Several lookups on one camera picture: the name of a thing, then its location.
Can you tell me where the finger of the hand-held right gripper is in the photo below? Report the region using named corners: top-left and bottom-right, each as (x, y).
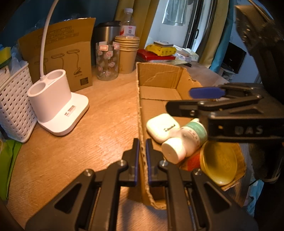
top-left (165, 94), bottom-right (269, 118)
top-left (189, 83), bottom-right (265, 100)

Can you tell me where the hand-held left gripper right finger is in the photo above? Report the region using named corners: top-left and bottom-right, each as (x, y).
top-left (145, 139), bottom-right (259, 231)

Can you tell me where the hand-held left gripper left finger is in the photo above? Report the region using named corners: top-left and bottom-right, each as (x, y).
top-left (24, 138), bottom-right (140, 231)

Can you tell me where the white earbuds case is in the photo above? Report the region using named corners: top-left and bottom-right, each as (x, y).
top-left (146, 113), bottom-right (180, 144)

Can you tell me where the white pill bottle green label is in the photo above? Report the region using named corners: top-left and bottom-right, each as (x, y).
top-left (161, 118), bottom-right (208, 164)

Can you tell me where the red tin can gold lid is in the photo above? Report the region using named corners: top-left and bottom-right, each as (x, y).
top-left (180, 141), bottom-right (239, 186)

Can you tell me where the brown cardboard box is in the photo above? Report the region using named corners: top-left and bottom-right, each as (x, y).
top-left (135, 62), bottom-right (247, 210)

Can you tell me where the white computer desk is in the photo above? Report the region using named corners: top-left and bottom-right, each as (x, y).
top-left (219, 67), bottom-right (237, 81)

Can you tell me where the blue curtain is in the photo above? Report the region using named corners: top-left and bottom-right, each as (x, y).
top-left (210, 22), bottom-right (237, 72)

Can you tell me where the black monitor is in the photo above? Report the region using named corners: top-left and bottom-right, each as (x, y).
top-left (222, 42), bottom-right (247, 74)

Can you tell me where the yellow curtain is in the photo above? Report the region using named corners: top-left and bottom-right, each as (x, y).
top-left (198, 0), bottom-right (230, 68)
top-left (114, 0), bottom-right (161, 48)

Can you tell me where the yellow tissue pack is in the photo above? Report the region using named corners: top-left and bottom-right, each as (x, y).
top-left (145, 44), bottom-right (177, 56)

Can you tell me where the white flat device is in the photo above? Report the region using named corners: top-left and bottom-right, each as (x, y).
top-left (154, 40), bottom-right (173, 47)

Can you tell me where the red folder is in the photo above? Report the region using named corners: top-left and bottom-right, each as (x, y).
top-left (136, 49), bottom-right (176, 63)

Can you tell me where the stack of brown paper cups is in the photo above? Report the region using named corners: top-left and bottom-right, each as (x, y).
top-left (114, 36), bottom-right (140, 74)

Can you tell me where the hanging pale garment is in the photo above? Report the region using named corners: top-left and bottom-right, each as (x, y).
top-left (162, 0), bottom-right (193, 26)

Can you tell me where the patterned glass jar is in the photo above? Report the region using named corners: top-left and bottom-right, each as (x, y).
top-left (95, 41), bottom-right (120, 81)

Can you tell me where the clear plastic water bottle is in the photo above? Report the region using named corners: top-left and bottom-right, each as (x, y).
top-left (120, 8), bottom-right (136, 37)

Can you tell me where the white desk lamp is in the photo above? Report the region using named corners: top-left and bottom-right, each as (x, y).
top-left (27, 0), bottom-right (89, 136)

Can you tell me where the stainless steel thermos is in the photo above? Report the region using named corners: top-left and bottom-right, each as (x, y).
top-left (95, 21), bottom-right (121, 44)

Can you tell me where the green packet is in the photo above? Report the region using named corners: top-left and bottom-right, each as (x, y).
top-left (0, 139), bottom-right (23, 200)

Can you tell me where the white plastic basket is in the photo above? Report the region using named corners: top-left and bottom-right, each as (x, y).
top-left (0, 62), bottom-right (38, 143)

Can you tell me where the printed lamp packaging box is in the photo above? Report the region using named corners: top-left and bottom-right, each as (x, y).
top-left (17, 17), bottom-right (96, 92)

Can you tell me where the yellow green sponge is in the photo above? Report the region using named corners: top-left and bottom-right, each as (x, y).
top-left (0, 46), bottom-right (12, 68)

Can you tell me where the dark teal curtain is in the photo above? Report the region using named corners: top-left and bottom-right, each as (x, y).
top-left (0, 0), bottom-right (120, 45)

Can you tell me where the black sliding door frame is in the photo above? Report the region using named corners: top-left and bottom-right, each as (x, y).
top-left (185, 0), bottom-right (217, 48)

